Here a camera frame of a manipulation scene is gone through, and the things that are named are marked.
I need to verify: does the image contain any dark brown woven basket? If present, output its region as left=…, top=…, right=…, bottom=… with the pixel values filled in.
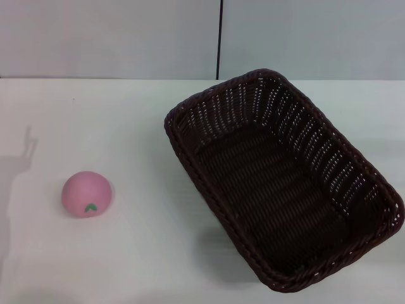
left=163, top=67, right=405, bottom=294

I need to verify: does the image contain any pink peach toy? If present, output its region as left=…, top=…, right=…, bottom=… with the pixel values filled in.
left=61, top=170, right=116, bottom=219

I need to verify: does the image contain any black vertical wall strip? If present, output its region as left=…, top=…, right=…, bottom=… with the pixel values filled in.
left=216, top=0, right=224, bottom=80

